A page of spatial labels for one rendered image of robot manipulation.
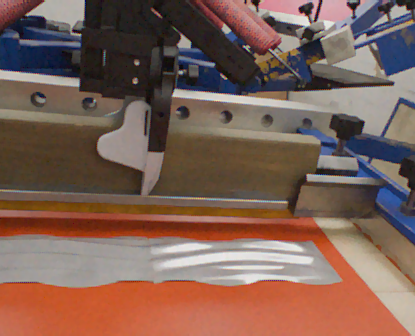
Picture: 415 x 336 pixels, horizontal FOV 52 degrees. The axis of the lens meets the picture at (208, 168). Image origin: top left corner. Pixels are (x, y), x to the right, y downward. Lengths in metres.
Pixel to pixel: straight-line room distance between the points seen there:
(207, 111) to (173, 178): 0.24
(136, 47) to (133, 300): 0.21
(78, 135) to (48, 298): 0.15
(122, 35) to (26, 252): 0.20
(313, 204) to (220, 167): 0.11
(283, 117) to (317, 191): 0.25
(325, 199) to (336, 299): 0.12
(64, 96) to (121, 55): 0.27
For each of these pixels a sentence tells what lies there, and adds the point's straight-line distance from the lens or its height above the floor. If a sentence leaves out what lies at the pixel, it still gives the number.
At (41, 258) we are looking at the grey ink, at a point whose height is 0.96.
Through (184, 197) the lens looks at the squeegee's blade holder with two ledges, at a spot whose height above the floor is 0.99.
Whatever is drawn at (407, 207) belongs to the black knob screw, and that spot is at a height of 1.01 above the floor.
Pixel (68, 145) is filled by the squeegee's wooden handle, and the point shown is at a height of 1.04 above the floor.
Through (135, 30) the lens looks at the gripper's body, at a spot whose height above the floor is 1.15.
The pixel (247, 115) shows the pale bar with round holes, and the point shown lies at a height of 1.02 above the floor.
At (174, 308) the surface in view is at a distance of 0.35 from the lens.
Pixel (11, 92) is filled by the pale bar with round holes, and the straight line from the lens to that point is 0.65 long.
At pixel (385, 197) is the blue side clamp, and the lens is 0.54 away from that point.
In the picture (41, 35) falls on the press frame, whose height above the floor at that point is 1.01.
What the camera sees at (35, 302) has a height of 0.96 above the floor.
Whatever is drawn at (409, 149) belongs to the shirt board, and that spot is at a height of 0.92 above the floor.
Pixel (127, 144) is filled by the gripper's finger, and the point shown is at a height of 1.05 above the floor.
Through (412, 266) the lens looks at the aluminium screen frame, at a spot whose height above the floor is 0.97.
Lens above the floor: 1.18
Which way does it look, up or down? 22 degrees down
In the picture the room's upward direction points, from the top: 9 degrees clockwise
